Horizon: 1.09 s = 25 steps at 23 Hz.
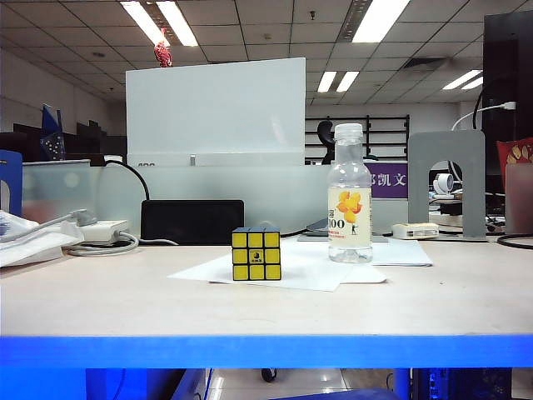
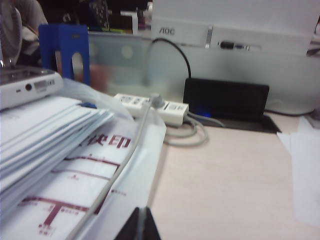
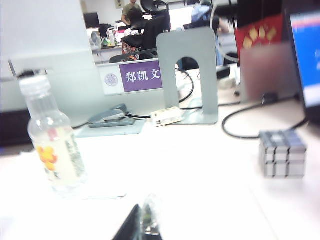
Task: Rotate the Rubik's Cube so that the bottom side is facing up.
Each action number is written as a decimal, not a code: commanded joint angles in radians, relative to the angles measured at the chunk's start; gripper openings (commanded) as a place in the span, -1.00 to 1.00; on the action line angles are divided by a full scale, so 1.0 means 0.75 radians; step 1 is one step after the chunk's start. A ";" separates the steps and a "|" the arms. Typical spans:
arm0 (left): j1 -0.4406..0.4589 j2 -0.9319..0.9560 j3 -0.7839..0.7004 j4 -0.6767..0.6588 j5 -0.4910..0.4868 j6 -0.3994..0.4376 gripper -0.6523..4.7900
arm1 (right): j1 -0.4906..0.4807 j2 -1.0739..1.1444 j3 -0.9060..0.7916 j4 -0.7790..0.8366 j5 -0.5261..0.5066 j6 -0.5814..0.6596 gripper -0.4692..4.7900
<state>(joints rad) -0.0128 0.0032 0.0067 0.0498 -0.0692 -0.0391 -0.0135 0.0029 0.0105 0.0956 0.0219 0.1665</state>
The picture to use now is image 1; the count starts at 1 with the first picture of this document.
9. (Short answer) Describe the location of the Rubik's cube with black frame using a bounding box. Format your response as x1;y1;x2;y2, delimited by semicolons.
232;227;282;283

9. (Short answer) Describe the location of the black rectangular box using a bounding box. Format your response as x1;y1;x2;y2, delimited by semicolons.
140;199;246;246

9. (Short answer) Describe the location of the clear bottle with flower label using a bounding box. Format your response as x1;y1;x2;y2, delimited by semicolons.
326;122;374;264

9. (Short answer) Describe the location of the black office chair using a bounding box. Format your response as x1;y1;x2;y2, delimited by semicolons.
316;119;336;166

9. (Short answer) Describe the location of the white paper sheet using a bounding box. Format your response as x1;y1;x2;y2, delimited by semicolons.
339;262;388;285
297;237;433;267
167;240;354;292

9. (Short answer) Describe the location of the white acrylic board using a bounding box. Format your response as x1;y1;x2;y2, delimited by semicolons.
124;57;307;167

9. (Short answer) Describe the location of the purple sign with characters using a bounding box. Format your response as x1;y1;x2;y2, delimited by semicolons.
365;162;408;199

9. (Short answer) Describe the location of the ceiling light panel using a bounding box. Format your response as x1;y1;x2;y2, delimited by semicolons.
441;69;484;91
120;0;171;47
336;70;360;93
351;0;411;43
316;70;337;93
156;0;199;47

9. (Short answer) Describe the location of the black shelf rack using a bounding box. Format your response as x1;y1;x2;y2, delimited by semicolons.
305;114;411;162

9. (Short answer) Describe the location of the frosted glass desk partition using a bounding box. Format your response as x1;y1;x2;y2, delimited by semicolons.
89;164;411;235

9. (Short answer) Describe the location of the upright grey metal bookend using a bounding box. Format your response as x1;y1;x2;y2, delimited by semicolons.
406;130;487;242

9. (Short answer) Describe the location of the white power adapter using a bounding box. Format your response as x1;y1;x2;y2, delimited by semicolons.
391;222;441;241

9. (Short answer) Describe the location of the white power strip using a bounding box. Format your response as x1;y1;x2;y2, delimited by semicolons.
77;219;129;243

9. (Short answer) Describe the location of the small white desk fan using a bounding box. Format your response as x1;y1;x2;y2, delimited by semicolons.
431;172;455;196

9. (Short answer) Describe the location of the red hanging ornament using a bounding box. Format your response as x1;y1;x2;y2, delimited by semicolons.
153;28;174;68

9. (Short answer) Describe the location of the ceiling air vent grille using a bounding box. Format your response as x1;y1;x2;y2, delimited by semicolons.
406;57;453;70

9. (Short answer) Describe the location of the frosted plastic panel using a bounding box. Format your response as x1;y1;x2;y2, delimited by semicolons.
21;159;92;224
505;162;533;235

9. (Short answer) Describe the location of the blue dotted flag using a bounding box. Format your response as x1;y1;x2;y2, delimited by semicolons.
40;103;67;162

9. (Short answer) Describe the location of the white plastic bag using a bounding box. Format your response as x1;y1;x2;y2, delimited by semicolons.
0;209;84;268

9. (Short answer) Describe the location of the red patterned package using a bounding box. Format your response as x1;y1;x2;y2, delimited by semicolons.
496;136;533;178

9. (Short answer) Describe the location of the blue metal bookend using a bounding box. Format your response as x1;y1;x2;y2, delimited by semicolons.
0;149;23;218

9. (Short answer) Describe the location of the tall black cabinet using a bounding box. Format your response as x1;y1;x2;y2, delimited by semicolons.
482;11;533;196

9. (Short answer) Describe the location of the black power cable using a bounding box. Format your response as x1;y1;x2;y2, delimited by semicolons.
102;160;151;202

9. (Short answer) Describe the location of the blue table edge rail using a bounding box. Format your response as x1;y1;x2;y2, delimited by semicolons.
0;334;533;370

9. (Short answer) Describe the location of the white coiled cable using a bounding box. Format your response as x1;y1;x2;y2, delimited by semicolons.
65;231;180;257

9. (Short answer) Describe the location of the grey plug with cable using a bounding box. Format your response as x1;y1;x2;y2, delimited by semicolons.
0;207;99;243

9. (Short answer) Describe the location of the thick black cable loop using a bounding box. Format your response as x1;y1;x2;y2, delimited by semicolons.
496;232;533;250

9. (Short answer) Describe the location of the white USB cable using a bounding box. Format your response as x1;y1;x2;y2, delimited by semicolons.
451;101;517;131

